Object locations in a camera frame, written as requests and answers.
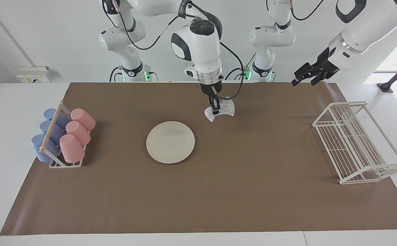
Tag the silver metallic sponge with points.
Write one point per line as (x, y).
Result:
(226, 110)

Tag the round cream plate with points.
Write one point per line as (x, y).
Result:
(170, 142)

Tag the pink plastic cup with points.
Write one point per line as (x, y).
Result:
(71, 150)
(79, 133)
(84, 119)

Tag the cup rack with wooden bar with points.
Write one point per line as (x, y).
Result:
(51, 126)

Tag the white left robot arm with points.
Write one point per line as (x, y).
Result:
(365, 27)

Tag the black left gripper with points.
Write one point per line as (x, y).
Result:
(328, 63)

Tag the blue plastic cup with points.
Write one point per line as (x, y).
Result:
(39, 150)
(50, 112)
(46, 128)

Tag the black angled stand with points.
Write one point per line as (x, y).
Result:
(396, 77)

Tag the white wall outlet box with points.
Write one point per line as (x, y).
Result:
(34, 73)

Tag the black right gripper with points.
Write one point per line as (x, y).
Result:
(211, 89)

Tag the brown table mat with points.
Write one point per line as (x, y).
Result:
(253, 198)

